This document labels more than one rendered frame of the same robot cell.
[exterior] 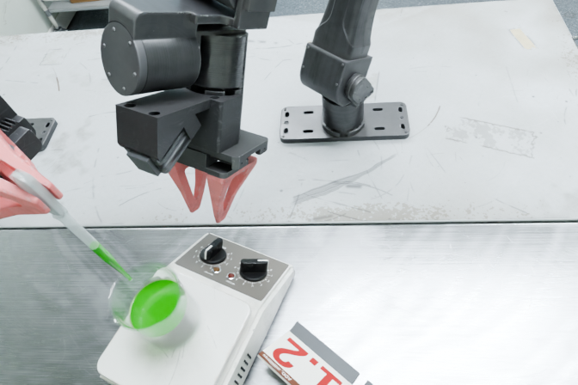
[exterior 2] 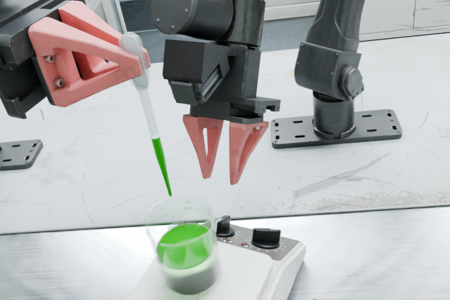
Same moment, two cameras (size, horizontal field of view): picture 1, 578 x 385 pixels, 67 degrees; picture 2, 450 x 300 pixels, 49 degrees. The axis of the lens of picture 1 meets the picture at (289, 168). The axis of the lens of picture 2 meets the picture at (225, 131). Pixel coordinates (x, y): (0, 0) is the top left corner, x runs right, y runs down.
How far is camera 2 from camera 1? 0.21 m
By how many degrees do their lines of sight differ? 18
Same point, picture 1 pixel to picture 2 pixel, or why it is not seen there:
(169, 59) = (211, 3)
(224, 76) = (248, 31)
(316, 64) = (310, 59)
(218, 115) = (244, 61)
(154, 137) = (200, 60)
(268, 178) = (264, 177)
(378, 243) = (388, 226)
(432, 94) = (418, 102)
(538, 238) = not seen: outside the picture
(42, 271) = (33, 269)
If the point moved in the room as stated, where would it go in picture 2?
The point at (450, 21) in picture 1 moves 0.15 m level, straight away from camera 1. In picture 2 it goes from (423, 48) to (425, 17)
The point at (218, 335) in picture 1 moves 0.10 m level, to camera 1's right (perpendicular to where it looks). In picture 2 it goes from (243, 283) to (343, 261)
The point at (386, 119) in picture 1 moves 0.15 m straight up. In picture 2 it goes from (377, 122) to (381, 35)
